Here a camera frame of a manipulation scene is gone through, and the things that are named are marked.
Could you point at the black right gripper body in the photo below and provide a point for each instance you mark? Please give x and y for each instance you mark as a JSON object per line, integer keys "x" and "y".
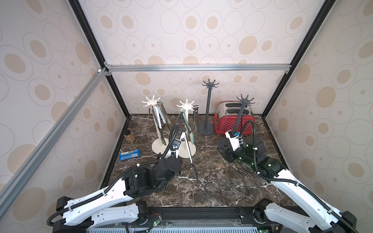
{"x": 226, "y": 150}

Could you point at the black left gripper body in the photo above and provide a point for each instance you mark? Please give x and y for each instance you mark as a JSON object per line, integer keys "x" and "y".
{"x": 163, "y": 183}

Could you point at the cream utensil rack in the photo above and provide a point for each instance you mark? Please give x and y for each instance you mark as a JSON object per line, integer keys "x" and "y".
{"x": 161, "y": 121}
{"x": 185, "y": 107}

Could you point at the black handled steel tongs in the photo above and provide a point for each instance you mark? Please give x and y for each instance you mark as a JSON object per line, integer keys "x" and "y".
{"x": 183, "y": 138}

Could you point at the dark grey rack back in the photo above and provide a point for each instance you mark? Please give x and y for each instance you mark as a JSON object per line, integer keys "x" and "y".
{"x": 207, "y": 128}

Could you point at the dark grey rack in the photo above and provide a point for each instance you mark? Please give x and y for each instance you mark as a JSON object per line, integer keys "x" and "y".
{"x": 244, "y": 101}
{"x": 207, "y": 128}

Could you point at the mint green silicone tongs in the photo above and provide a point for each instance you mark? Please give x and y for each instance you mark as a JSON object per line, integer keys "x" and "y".
{"x": 183, "y": 116}

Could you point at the white handled steel tongs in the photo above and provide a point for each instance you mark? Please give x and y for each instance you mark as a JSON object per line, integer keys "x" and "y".
{"x": 157, "y": 120}

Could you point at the slim steel tongs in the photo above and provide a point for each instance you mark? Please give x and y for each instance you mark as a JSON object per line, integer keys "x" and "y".
{"x": 149, "y": 119}

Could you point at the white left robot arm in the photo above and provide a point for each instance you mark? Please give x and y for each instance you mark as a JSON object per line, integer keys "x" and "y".
{"x": 99, "y": 208}

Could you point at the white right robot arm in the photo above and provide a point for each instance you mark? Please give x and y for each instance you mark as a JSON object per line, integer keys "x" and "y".
{"x": 320, "y": 216}

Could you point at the blue snack packet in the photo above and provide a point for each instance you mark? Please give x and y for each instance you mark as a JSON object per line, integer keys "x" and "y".
{"x": 129, "y": 155}

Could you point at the red polka dot toaster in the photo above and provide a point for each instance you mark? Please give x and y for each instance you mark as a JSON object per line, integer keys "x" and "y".
{"x": 226, "y": 116}

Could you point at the brown spice jar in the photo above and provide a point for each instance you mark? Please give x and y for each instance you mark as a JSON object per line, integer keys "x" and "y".
{"x": 129, "y": 136}

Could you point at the dark grey rack near toaster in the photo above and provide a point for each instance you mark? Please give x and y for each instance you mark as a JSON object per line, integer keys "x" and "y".
{"x": 244, "y": 101}

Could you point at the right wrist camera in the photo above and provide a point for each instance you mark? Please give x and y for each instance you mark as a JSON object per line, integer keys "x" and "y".
{"x": 234, "y": 139}

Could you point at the horizontal aluminium frame bar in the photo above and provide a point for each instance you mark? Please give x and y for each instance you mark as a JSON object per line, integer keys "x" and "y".
{"x": 199, "y": 67}

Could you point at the diagonal aluminium frame bar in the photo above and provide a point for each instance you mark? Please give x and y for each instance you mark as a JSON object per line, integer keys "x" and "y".
{"x": 32, "y": 163}

